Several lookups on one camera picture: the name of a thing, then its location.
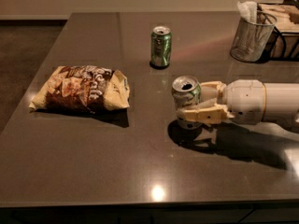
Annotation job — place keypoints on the black wire basket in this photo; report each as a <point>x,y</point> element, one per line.
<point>283,45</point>

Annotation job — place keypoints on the white napkin in cup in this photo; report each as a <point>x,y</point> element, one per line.
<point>248,10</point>

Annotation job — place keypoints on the brown packets in basket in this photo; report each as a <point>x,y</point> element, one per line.
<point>287,16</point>

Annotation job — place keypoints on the brown chip bag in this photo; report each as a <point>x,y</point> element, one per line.
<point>87,88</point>

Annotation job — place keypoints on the green soda can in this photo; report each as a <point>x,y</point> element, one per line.
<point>161,41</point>

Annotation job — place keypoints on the white 7up can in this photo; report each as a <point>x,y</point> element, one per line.
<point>186,91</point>

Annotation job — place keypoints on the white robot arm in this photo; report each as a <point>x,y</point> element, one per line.
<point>281,104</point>

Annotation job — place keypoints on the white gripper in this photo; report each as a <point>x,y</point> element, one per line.
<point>245,101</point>

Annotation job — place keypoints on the metal mesh cup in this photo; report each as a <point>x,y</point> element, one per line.
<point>251,37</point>

